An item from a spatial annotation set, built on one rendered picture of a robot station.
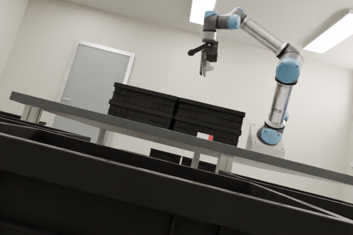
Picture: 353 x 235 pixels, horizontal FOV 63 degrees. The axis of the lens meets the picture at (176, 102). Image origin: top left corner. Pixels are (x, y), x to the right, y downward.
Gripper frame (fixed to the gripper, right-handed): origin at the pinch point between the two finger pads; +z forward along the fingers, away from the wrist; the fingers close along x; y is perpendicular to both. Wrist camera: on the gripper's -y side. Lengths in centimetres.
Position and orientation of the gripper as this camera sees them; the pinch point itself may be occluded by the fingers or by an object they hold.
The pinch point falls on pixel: (201, 76)
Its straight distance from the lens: 161.0
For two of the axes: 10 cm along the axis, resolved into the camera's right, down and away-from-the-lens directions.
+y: 10.0, 0.7, 0.5
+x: -0.4, -1.4, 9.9
